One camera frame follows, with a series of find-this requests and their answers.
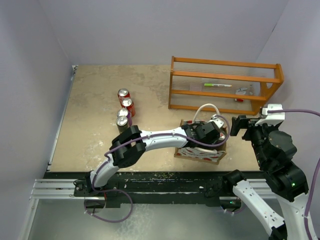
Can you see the small red object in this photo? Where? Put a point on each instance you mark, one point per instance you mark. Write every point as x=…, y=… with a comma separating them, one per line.
x=239, y=100

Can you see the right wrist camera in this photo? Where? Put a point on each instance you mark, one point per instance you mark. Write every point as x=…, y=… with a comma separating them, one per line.
x=272, y=115

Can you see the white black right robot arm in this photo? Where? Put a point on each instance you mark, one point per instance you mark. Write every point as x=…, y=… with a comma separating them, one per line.
x=274, y=151

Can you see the purple Fanta can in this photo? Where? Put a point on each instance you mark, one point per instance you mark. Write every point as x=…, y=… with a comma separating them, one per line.
x=123, y=112

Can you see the small grey clips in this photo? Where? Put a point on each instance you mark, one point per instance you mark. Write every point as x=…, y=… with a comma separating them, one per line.
x=243, y=91

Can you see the red tab soda can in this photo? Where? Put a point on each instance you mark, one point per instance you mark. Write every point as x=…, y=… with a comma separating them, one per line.
x=222, y=137

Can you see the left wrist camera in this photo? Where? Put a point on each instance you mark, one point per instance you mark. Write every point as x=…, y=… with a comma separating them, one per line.
x=217, y=121

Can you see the orange wooden shelf rack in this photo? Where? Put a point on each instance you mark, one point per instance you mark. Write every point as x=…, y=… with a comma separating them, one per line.
x=235, y=87

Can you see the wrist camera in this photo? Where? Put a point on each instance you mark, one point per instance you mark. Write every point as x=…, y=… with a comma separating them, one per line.
x=272, y=115
x=217, y=121

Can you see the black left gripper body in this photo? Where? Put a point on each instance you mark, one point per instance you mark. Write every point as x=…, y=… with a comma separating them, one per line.
x=210, y=141

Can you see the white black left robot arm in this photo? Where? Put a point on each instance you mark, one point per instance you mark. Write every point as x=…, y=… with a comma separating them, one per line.
x=128, y=147

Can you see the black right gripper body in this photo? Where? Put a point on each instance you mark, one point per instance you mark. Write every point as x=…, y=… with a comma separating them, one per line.
x=261, y=131

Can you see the green white marker pen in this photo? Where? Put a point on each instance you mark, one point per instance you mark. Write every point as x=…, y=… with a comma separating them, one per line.
x=217, y=85

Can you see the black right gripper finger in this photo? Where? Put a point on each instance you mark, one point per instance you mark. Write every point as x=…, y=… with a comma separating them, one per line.
x=238, y=123
x=249, y=134

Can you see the red cola can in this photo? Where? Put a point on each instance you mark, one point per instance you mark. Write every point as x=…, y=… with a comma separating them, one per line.
x=123, y=93
x=129, y=105

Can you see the watermelon print canvas bag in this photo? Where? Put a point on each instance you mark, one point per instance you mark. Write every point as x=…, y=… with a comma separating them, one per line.
x=201, y=153

